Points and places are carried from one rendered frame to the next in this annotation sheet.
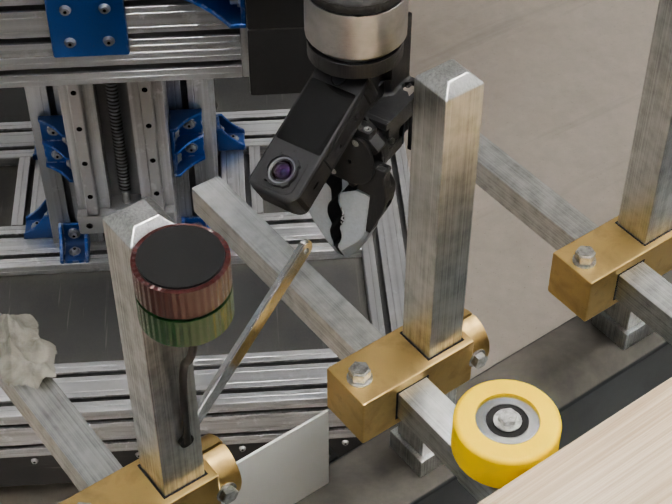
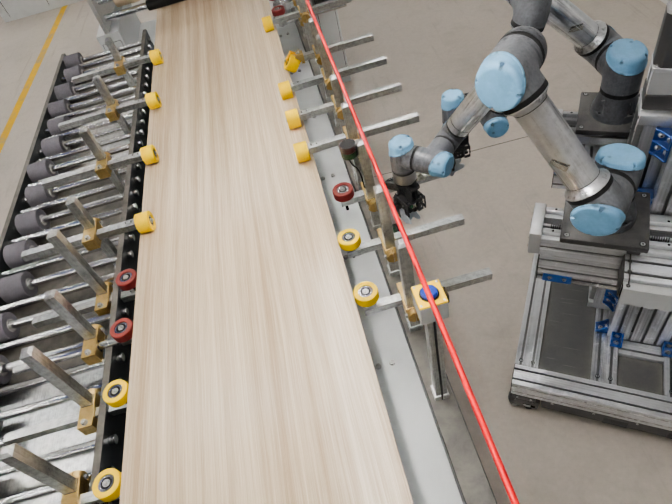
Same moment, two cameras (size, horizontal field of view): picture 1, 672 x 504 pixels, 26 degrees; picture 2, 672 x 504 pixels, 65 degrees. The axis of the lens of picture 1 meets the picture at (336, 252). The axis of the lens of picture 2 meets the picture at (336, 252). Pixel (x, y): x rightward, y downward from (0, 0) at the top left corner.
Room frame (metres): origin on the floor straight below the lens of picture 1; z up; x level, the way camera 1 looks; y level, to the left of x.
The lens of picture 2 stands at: (1.40, -1.16, 2.24)
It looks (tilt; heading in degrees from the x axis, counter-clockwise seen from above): 48 degrees down; 128
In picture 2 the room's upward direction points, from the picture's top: 17 degrees counter-clockwise
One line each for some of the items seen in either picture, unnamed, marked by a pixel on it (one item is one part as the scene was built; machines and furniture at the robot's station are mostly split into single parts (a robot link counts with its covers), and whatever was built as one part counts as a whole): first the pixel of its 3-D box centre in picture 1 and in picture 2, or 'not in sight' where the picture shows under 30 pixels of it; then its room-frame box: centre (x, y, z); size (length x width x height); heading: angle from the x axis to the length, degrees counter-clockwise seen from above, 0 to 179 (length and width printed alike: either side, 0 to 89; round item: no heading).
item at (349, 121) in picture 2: not in sight; (356, 152); (0.51, 0.32, 0.89); 0.04 x 0.04 x 0.48; 37
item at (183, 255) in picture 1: (191, 372); (353, 167); (0.62, 0.09, 1.03); 0.06 x 0.06 x 0.22; 37
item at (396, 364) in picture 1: (409, 368); (389, 244); (0.79, -0.06, 0.83); 0.14 x 0.06 x 0.05; 127
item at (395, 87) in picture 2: not in sight; (346, 101); (0.36, 0.57, 0.95); 0.50 x 0.04 x 0.04; 37
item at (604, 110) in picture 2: not in sight; (617, 98); (1.41, 0.53, 1.09); 0.15 x 0.15 x 0.10
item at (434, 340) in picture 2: not in sight; (436, 356); (1.11, -0.49, 0.93); 0.05 x 0.05 x 0.45; 37
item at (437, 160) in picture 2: not in sight; (434, 158); (0.97, -0.01, 1.21); 0.11 x 0.11 x 0.08; 82
